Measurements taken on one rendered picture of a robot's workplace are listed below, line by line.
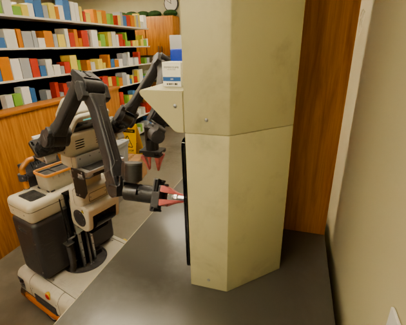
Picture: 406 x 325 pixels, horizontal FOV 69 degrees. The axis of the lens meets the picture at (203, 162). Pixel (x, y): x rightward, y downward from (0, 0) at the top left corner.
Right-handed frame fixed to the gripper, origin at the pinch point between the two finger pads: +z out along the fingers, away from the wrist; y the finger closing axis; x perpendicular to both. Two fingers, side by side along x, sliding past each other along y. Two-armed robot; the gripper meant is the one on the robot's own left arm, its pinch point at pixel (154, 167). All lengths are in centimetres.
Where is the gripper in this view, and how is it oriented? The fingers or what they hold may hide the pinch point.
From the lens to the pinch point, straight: 135.4
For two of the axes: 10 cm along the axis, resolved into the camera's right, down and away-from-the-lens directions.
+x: 3.0, -3.5, 8.9
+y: 9.6, 0.9, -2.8
